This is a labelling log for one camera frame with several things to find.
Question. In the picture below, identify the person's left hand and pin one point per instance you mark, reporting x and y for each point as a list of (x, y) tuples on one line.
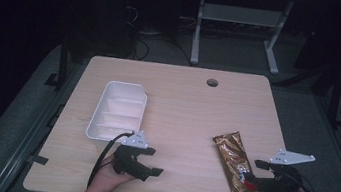
[(109, 178)]

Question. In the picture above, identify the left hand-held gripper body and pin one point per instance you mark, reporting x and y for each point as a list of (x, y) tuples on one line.
[(125, 162)]

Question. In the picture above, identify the black tape strip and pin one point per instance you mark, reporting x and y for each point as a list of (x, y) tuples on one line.
[(38, 159)]

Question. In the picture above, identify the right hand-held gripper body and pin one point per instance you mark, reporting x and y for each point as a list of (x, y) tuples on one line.
[(285, 184)]

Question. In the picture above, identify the white metal desk frame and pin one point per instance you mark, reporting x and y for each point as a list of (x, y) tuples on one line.
[(240, 16)]

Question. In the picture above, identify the gold foil snack packet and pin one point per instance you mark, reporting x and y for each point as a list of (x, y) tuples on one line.
[(233, 160)]

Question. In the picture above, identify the white divided plastic tray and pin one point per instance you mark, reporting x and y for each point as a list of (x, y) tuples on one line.
[(119, 112)]

